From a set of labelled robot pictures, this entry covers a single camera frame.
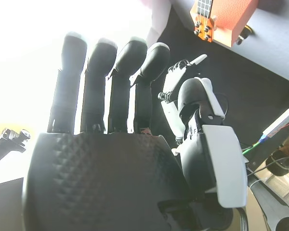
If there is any chocolate toy cake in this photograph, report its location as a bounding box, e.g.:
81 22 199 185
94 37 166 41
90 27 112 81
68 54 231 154
235 25 254 46

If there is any black metal clamp mount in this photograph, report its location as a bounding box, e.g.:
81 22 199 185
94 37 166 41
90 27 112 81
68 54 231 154
0 127 32 169

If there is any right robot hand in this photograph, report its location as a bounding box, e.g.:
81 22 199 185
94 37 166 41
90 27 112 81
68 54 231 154
21 30 248 231

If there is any orange foam block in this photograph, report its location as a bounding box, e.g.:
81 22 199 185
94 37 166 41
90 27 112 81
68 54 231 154
210 0 259 48

